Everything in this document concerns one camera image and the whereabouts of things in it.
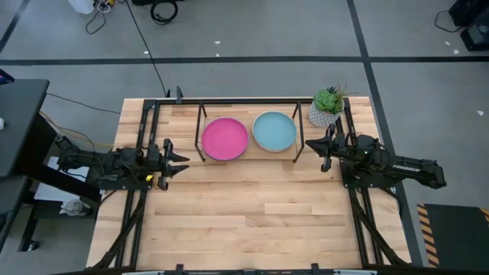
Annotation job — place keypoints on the small yellow tag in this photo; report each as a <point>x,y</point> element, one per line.
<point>149,177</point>

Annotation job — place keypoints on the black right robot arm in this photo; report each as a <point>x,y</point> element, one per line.
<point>412,168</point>

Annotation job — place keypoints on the small dark device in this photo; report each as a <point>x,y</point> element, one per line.
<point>4,78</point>

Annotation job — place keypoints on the black metal dish rack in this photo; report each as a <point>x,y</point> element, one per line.
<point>252,156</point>

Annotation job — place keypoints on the succulent in white patterned pot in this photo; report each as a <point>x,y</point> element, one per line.
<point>322,114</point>

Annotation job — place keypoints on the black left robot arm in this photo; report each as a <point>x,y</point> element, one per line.
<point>114,164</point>

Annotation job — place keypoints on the black desk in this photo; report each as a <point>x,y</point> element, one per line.
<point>19,122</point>

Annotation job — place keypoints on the light blue plate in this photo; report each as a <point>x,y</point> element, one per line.
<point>274,131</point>

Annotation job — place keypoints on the white bin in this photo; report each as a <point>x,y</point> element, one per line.
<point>81,5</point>

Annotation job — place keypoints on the black aluminium rig frame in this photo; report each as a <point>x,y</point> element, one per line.
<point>248,101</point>

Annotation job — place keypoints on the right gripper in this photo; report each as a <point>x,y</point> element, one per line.
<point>342,147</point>

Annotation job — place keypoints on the pink plate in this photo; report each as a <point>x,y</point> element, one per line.
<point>225,138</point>

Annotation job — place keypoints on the black hazard striped mat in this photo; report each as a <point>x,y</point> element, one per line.
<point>458,237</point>

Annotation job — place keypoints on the white sheet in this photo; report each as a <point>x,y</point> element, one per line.
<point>49,193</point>

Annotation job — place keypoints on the black equipment case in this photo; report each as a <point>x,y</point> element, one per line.
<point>477,38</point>
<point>470,11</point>

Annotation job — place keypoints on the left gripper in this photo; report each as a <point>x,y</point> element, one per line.
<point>154,160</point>

